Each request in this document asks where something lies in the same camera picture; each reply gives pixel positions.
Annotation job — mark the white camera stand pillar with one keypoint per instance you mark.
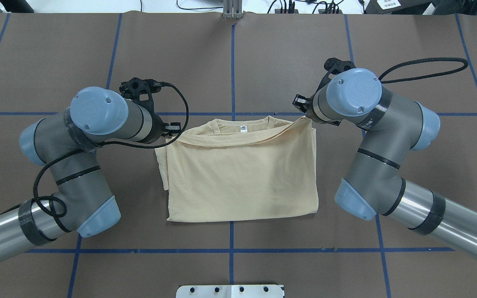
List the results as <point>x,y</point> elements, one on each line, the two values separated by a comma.
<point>231,291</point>

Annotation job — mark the aluminium frame post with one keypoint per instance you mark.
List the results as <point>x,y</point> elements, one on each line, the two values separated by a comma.
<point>232,9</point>

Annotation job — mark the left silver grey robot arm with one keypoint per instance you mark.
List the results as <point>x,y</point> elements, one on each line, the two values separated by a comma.
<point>70,192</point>

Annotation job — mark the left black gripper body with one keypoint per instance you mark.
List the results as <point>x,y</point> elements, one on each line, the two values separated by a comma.
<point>160,125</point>

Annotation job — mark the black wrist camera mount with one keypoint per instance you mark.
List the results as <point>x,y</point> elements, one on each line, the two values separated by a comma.
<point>140,91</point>
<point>334,67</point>

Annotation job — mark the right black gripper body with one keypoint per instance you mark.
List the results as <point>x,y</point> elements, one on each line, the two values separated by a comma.
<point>300,102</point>

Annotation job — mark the beige long-sleeve printed shirt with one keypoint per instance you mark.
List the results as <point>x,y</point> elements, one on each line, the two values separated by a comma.
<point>227,171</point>

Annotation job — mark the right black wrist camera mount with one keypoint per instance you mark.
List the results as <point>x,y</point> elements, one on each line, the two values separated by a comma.
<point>334,67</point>

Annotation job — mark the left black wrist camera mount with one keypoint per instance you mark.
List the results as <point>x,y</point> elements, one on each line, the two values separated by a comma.
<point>140,91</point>

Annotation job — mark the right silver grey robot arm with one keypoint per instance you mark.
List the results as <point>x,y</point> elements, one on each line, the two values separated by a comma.
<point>394,126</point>

